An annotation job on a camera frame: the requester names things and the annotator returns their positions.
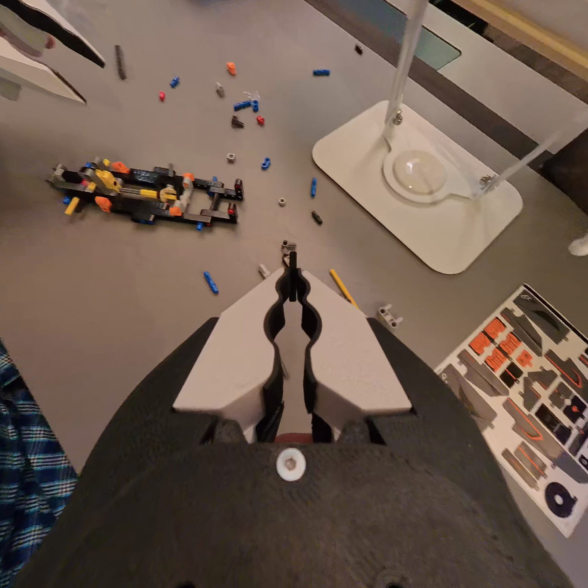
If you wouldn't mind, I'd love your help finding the black lego chassis assembly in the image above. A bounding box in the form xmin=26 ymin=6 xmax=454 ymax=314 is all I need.
xmin=46 ymin=156 xmax=217 ymax=232

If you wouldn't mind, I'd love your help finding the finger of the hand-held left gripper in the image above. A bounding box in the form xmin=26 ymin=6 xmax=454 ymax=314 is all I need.
xmin=0 ymin=37 xmax=88 ymax=105
xmin=0 ymin=0 xmax=107 ymax=69

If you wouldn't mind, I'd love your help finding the person's plaid shirt torso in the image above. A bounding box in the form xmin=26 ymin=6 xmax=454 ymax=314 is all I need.
xmin=0 ymin=340 xmax=79 ymax=588

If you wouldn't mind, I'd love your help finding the yellow lego axle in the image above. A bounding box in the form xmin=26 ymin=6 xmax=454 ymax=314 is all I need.
xmin=329 ymin=268 xmax=360 ymax=310

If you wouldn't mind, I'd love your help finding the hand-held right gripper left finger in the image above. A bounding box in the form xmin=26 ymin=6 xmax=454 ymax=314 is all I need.
xmin=173 ymin=266 xmax=295 ymax=444

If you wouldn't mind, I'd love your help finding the blue red printed sheet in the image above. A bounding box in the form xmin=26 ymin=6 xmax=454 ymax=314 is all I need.
xmin=434 ymin=283 xmax=588 ymax=538

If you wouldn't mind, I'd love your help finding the black lego liftarm axle tube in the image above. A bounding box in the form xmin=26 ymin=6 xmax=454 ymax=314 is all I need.
xmin=199 ymin=193 xmax=240 ymax=227

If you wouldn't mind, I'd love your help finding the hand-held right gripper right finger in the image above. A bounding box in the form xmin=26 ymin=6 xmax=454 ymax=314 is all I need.
xmin=296 ymin=269 xmax=413 ymax=442

